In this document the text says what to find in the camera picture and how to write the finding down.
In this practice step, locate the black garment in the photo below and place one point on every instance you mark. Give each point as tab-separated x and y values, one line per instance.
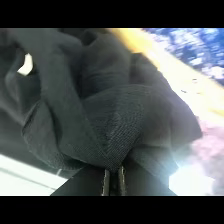
100	110

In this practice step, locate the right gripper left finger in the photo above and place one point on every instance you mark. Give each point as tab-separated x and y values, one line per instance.
85	183

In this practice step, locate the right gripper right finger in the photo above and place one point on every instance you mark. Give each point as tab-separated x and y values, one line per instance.
146	185

